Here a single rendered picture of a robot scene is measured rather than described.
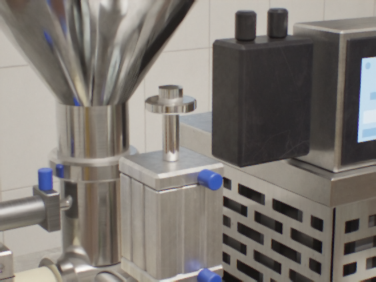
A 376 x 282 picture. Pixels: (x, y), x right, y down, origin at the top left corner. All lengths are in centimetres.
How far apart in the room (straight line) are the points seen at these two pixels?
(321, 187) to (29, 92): 148
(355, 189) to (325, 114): 6
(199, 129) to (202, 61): 151
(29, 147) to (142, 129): 32
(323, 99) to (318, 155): 5
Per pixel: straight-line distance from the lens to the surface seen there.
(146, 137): 225
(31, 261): 86
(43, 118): 210
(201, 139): 79
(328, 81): 65
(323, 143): 66
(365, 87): 66
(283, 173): 69
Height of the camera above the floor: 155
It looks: 15 degrees down
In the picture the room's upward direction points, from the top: straight up
